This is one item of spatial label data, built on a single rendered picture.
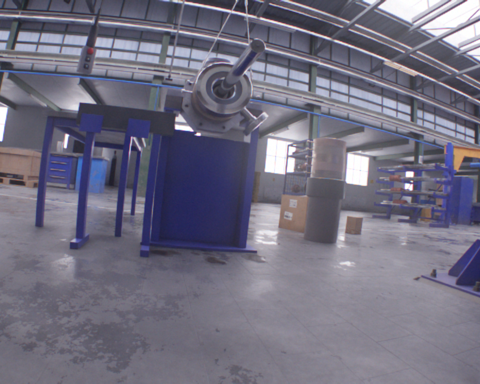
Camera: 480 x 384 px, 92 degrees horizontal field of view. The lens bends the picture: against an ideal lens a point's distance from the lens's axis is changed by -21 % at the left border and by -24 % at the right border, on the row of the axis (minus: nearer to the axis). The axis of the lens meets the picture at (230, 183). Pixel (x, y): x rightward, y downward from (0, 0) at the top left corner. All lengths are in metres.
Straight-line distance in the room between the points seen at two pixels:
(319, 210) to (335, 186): 0.29
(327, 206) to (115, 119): 2.15
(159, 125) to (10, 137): 14.22
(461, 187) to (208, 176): 12.02
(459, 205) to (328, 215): 10.67
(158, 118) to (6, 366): 1.49
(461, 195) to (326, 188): 10.82
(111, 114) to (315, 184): 2.06
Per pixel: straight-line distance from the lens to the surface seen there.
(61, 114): 2.31
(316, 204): 3.03
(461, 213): 13.47
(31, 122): 15.38
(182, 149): 2.20
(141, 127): 1.80
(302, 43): 10.78
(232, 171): 2.25
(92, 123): 1.85
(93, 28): 1.52
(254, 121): 1.83
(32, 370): 0.76
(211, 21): 10.06
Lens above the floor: 0.44
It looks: 1 degrees up
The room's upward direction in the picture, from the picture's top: 6 degrees clockwise
